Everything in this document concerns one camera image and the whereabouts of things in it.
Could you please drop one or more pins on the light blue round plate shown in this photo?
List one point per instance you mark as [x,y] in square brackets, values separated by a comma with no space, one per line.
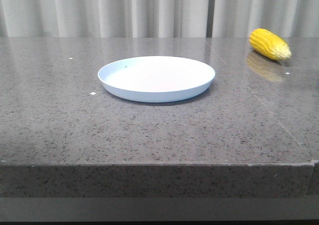
[156,79]

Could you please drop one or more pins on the yellow corn cob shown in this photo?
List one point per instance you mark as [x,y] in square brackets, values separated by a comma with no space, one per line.
[269,44]

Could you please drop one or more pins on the grey pleated curtain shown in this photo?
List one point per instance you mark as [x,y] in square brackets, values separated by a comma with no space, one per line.
[157,18]

